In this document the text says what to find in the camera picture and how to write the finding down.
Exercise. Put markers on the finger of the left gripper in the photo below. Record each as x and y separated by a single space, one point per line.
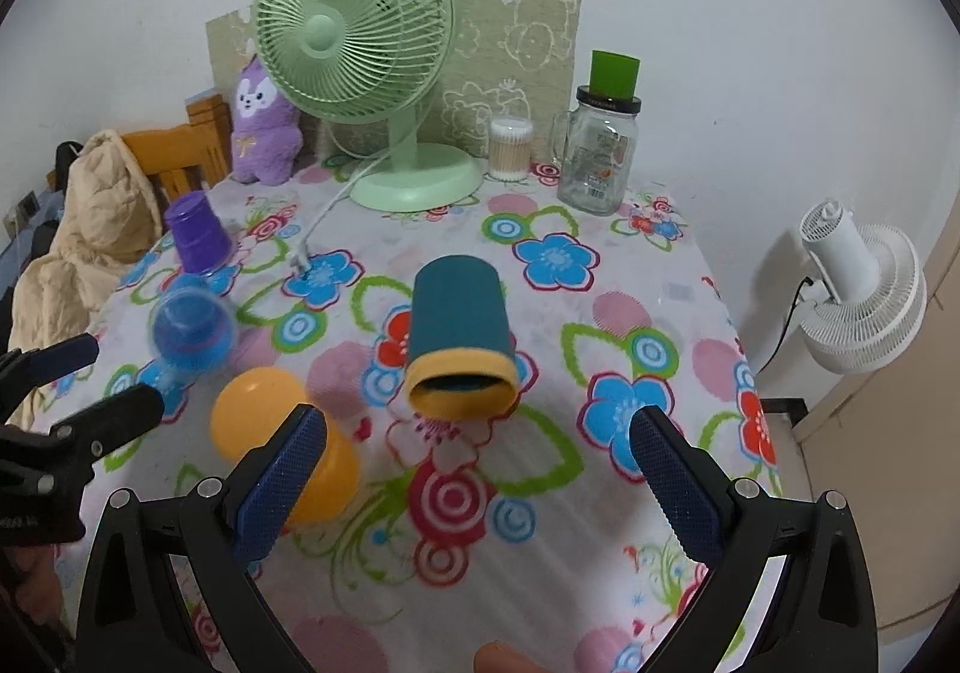
99 429
23 371

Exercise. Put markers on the blue plastic cup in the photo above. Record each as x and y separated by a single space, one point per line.
191 330

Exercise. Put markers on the beige quilted blanket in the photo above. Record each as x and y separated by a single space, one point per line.
111 219

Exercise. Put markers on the wooden chair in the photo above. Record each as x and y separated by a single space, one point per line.
163 164

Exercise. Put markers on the purple plastic cup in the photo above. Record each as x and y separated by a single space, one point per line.
198 234

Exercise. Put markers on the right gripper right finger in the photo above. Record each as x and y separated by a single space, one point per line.
732 533

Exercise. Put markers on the person's right hand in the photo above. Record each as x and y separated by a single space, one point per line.
500 658

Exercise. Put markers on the beige cartoon print board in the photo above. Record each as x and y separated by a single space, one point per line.
510 57

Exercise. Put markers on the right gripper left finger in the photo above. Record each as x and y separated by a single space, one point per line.
227 524

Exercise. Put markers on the purple plush bunny toy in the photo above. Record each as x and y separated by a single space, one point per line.
266 138

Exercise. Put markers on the green cup on jar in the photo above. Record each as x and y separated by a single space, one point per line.
613 75

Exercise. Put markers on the glass mason jar mug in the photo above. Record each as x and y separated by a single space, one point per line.
593 146

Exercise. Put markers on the teal cup with yellow rim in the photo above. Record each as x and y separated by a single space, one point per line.
460 362

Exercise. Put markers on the floral tablecloth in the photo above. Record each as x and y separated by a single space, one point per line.
535 528

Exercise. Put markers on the white floor fan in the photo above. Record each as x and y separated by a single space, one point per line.
869 298

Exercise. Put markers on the cotton swab container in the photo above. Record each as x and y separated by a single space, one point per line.
510 148

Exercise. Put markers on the orange plastic cup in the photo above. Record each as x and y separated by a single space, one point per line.
249 410

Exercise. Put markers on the person's left hand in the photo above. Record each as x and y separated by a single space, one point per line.
39 594

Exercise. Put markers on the green desk fan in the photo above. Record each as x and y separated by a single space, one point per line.
358 62

